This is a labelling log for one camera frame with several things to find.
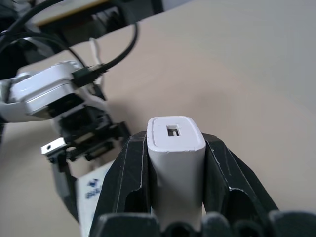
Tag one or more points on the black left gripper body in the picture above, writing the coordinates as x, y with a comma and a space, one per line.
84, 128

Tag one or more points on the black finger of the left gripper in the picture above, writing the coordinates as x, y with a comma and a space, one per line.
63, 182

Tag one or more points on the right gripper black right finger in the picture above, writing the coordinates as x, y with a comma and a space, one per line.
229, 170

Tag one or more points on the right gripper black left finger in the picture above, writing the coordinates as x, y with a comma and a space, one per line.
123, 172

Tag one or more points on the white USB charger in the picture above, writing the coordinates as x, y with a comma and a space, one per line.
176, 170

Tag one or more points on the white power strip blue print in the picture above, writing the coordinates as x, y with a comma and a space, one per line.
90, 185

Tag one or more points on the wooden board furniture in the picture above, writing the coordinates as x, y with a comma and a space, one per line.
74, 11

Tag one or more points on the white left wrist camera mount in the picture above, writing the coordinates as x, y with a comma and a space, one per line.
47, 86

